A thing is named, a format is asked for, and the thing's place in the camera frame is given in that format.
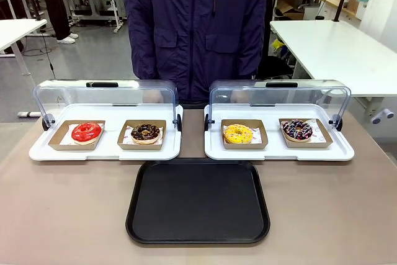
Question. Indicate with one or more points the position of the chocolate donut with nuts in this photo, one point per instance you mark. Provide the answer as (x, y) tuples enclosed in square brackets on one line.
[(145, 133)]

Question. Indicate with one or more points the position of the white desk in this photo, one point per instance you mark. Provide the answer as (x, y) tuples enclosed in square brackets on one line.
[(18, 33)]

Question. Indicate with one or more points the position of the person in navy jacket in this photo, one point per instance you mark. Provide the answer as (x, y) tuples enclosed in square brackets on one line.
[(198, 29)]

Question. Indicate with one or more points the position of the white display case base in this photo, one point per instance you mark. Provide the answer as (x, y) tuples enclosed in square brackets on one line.
[(108, 153), (279, 154)]

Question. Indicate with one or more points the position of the wooden top workbench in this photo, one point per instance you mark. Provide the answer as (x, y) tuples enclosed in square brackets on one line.
[(338, 6)]

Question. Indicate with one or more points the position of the brown cardboard donut tray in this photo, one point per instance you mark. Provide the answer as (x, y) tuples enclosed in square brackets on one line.
[(124, 144), (59, 141), (259, 142), (322, 142)]

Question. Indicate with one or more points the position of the clear display case lid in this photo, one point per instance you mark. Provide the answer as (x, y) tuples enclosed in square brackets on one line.
[(279, 91), (105, 91)]

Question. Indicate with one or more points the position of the red glazed donut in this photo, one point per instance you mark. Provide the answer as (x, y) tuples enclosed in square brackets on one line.
[(87, 133)]

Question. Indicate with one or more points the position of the chocolate donut with white drizzle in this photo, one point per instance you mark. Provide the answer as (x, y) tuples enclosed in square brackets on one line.
[(297, 129)]

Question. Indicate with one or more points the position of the white table with metal legs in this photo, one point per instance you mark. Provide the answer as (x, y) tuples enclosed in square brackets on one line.
[(341, 51)]

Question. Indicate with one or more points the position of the person in black trousers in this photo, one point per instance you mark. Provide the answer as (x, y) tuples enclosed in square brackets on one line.
[(56, 4)]

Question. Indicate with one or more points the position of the black plastic serving tray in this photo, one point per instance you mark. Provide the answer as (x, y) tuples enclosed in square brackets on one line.
[(198, 203)]

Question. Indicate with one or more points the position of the yellow sprinkled donut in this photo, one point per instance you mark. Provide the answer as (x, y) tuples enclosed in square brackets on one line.
[(238, 133)]

